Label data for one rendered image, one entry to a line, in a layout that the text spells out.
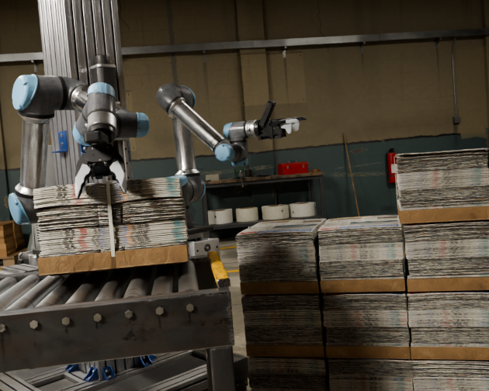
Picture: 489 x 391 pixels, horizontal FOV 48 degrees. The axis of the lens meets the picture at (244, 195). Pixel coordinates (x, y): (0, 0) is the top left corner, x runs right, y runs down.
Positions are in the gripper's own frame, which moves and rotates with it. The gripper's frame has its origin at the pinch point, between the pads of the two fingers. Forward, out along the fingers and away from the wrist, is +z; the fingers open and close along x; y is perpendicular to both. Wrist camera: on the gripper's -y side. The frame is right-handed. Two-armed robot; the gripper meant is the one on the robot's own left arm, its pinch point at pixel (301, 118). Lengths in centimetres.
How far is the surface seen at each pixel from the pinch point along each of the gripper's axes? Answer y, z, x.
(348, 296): 60, 23, 47
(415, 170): 19, 48, 38
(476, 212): 34, 66, 38
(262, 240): 39, -5, 48
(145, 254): 25, -13, 110
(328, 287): 57, 17, 47
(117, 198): 10, -19, 109
